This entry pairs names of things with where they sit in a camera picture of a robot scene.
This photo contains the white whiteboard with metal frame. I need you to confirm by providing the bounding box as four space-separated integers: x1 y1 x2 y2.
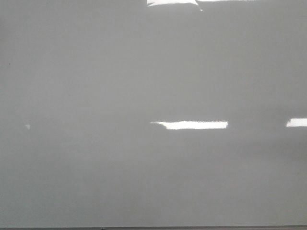
0 0 307 228

